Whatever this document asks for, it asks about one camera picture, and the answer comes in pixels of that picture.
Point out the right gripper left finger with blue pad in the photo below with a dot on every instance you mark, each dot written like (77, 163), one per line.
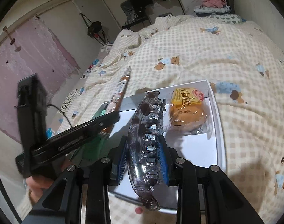
(119, 162)

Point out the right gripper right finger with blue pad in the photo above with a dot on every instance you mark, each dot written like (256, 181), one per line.
(167, 157)

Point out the dark tortoiseshell hair claw clip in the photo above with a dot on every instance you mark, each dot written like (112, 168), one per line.
(143, 157)

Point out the green tube black cap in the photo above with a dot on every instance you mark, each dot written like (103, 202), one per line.
(92, 146)

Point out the white shallow cardboard box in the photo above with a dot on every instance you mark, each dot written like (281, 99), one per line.
(204, 149)

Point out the packaged bread bun yellow label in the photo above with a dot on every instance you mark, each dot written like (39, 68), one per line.
(187, 112)

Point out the brown cartoon snack bar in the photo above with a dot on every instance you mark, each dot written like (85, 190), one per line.
(119, 92)

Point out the person's left hand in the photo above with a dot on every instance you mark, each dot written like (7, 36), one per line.
(36, 186)

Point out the pink lace curtain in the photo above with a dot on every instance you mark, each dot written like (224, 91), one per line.
(36, 50)

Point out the cream checkered bear duvet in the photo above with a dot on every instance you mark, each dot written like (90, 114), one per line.
(246, 72)

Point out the black chair with clothes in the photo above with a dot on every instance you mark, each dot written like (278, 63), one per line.
(134, 17)

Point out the black bag on wall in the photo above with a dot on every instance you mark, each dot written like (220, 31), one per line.
(95, 30)

